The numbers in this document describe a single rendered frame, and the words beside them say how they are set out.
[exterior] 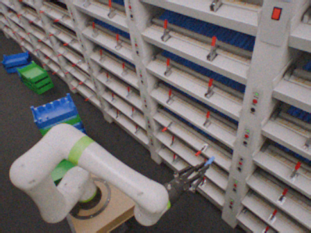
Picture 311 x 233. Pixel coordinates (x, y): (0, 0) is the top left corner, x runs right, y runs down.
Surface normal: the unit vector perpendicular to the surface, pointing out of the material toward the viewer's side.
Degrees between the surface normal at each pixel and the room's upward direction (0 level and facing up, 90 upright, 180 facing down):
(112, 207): 2
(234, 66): 21
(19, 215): 0
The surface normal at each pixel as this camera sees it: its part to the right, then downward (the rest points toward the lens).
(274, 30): -0.73, 0.51
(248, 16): -0.36, -0.48
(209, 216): -0.10, -0.72
